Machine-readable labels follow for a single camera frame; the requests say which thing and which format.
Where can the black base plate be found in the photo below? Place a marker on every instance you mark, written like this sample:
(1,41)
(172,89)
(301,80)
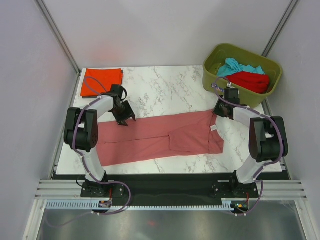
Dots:
(166,188)

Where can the right aluminium frame post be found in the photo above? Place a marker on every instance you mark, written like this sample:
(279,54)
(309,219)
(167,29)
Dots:
(280,27)

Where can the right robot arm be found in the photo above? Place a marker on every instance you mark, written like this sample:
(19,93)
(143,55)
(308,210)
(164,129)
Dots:
(267,142)

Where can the folded orange t-shirt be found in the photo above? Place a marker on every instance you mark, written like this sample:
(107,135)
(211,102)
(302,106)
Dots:
(100,78)

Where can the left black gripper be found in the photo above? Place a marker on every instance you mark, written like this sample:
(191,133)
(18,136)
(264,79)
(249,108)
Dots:
(128,113)

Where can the turquoise t-shirt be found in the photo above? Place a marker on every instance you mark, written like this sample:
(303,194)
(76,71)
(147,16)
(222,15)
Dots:
(232,66)

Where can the aluminium frame post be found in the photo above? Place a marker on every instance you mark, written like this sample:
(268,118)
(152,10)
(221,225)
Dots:
(57,34)
(280,27)

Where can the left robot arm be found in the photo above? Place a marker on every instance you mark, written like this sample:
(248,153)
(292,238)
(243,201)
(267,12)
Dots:
(81,131)

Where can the olive green plastic basket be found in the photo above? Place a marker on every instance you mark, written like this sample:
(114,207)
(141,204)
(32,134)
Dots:
(216,59)

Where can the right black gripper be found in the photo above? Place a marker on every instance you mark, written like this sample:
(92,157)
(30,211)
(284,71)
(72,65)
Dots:
(216,110)

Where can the left aluminium frame post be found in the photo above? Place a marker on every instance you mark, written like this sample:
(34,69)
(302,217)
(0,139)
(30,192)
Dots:
(57,34)

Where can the white slotted cable duct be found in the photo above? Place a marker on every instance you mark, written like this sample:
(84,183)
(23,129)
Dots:
(99,205)

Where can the pink t-shirt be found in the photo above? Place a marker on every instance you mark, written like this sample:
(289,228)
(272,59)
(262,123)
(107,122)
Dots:
(184,134)

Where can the red t-shirt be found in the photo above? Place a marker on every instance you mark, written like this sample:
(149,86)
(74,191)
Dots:
(255,82)

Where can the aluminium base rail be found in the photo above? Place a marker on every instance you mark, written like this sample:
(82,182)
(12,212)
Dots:
(272,190)

